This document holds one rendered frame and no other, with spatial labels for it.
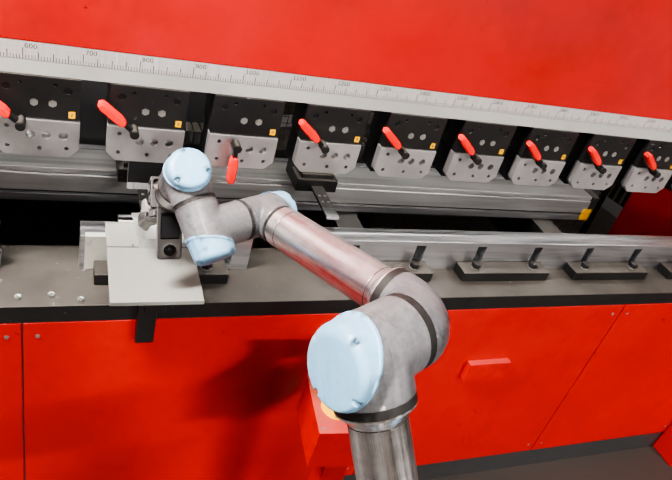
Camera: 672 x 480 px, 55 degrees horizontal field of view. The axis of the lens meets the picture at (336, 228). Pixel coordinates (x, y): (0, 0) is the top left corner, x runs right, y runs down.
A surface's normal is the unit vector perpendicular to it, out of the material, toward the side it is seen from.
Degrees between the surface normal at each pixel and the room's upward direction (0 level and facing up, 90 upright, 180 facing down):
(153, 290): 0
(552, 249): 90
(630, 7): 90
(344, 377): 84
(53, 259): 0
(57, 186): 90
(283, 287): 0
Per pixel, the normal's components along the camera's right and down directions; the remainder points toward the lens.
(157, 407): 0.30, 0.59
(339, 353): -0.73, 0.09
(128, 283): 0.25, -0.81
